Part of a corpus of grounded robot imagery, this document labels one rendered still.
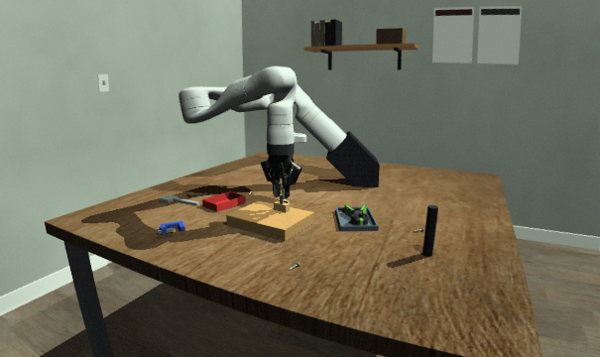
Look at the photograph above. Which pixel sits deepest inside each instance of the red open tray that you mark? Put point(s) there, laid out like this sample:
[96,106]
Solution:
[223,201]

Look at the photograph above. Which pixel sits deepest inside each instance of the small wooden block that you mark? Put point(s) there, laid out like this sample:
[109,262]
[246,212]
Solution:
[284,207]

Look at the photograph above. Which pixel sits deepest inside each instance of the black cylinder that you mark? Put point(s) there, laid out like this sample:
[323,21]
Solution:
[429,233]

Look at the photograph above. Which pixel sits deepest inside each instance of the light tan wooden slab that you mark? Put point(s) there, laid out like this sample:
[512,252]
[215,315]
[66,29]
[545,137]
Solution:
[261,218]

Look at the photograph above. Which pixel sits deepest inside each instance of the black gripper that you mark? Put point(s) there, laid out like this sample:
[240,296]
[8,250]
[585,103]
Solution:
[276,168]

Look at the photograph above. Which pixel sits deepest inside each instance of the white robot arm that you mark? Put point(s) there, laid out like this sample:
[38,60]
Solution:
[246,94]

